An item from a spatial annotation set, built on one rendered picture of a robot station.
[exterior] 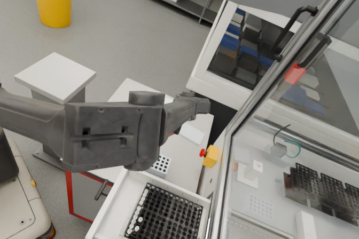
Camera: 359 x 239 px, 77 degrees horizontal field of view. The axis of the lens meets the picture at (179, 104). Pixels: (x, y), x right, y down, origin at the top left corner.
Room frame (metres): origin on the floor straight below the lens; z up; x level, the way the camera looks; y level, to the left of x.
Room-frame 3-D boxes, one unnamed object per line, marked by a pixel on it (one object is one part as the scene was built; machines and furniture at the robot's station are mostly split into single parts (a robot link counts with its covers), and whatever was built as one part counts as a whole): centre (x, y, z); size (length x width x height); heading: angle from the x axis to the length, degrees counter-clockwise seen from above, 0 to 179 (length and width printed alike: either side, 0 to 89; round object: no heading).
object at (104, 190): (0.30, 0.11, 0.91); 0.07 x 0.04 x 0.01; 1
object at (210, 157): (0.63, -0.22, 0.88); 0.07 x 0.05 x 0.07; 1
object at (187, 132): (0.80, -0.12, 0.77); 0.13 x 0.09 x 0.02; 82
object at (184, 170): (0.71, 0.07, 0.38); 0.62 x 0.58 x 0.76; 1
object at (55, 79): (0.81, 0.67, 0.38); 0.30 x 0.30 x 0.76; 88
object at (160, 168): (0.55, -0.01, 0.78); 0.12 x 0.08 x 0.04; 93
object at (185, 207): (0.30, -0.12, 0.87); 0.22 x 0.18 x 0.06; 91
